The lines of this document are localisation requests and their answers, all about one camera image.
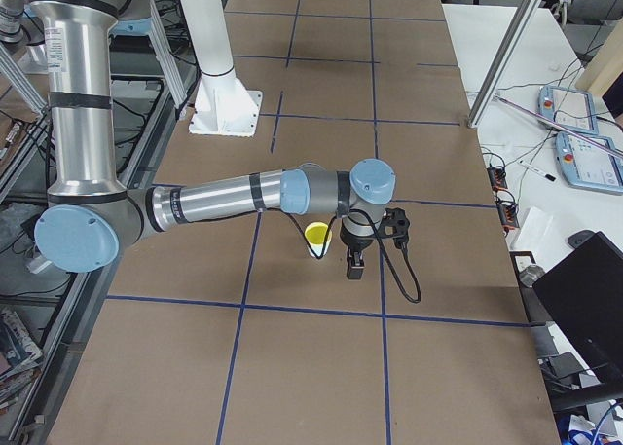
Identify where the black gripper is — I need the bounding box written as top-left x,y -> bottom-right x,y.
340,230 -> 375,280

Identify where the yellow plastic cup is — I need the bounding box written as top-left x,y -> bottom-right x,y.
304,222 -> 332,259

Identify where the stack of magazines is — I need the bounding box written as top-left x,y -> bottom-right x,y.
1,306 -> 44,410

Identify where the orange black connector strip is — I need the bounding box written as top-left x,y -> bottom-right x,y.
487,166 -> 520,235

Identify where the black marker pen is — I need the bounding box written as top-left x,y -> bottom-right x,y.
518,160 -> 557,182

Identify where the black computer mouse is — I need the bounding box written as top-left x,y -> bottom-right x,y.
567,230 -> 595,249

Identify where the black laptop computer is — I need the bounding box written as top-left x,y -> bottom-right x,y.
533,232 -> 622,382

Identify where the near teach pendant tablet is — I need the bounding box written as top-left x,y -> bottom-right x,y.
556,132 -> 622,195

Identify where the teach pendant tablet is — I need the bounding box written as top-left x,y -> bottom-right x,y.
538,85 -> 599,135
556,132 -> 622,195

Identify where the far teach pendant tablet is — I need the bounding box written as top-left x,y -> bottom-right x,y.
538,85 -> 599,135

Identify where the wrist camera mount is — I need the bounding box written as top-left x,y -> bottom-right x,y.
379,207 -> 410,251

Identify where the black braided cable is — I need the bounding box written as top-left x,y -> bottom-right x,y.
286,210 -> 422,304

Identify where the white camera mast pillar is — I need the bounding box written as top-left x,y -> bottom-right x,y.
180,0 -> 263,137

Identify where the aluminium frame post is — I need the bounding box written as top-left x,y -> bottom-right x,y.
467,0 -> 542,128

